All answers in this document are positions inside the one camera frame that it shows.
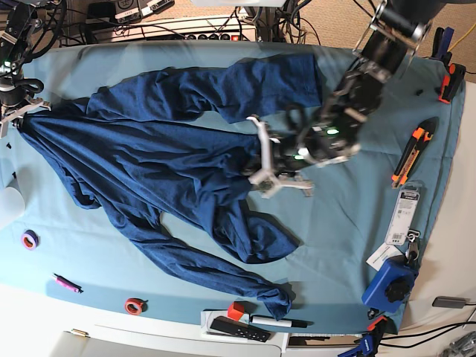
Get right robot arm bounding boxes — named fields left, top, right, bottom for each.
left=1, top=3, right=51, bottom=138

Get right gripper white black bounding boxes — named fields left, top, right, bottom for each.
left=1, top=97, right=51, bottom=138

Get white black marker pen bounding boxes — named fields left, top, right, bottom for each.
left=249, top=315, right=311, bottom=329

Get orange black clamp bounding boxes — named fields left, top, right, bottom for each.
left=438, top=63, right=466, bottom=104
left=367, top=316, right=388, bottom=333

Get blue spring clamp top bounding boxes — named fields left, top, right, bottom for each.
left=430, top=27, right=454, bottom=61

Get white paper card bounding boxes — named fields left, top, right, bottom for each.
left=366, top=243, right=402, bottom=271

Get pink marker pen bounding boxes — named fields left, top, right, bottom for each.
left=52, top=274, right=83, bottom=294

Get white book under remote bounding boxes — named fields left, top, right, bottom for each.
left=199, top=308, right=289, bottom=350

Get orange black lower clamp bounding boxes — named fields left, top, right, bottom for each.
left=367, top=316, right=388, bottom=333

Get orange black utility knife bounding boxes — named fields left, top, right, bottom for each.
left=391, top=117, right=438, bottom=188

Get black foot pedal start label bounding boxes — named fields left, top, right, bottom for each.
left=114, top=0, right=141, bottom=22

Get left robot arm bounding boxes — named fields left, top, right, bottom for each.
left=246, top=1, right=445, bottom=198

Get purple tape roll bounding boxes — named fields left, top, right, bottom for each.
left=21, top=230, right=39, bottom=250

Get grey adapter box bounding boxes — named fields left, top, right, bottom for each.
left=432, top=296, right=467, bottom=309

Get red tape roll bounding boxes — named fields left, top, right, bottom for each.
left=124, top=298, right=147, bottom=315

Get white packaged item blister card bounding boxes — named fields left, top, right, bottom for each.
left=385, top=181, right=422, bottom=245

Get metal carabiner keys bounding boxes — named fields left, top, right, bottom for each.
left=405, top=229, right=420, bottom=266

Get blue box black knob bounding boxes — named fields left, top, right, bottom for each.
left=361, top=259, right=418, bottom=313

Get dark blue t-shirt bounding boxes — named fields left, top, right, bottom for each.
left=19, top=54, right=321, bottom=319

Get black remote control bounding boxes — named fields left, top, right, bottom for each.
left=210, top=316, right=271, bottom=342

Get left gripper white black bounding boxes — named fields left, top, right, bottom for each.
left=241, top=115, right=314, bottom=198

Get white power strip red switch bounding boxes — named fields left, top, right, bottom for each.
left=147, top=33, right=251, bottom=42

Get blue black clamp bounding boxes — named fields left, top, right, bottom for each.
left=338, top=334, right=380, bottom=357

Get red cube block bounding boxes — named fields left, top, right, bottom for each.
left=227, top=301, right=245, bottom=321

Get white paper roll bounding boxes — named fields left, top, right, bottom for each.
left=0, top=187, right=25, bottom=229

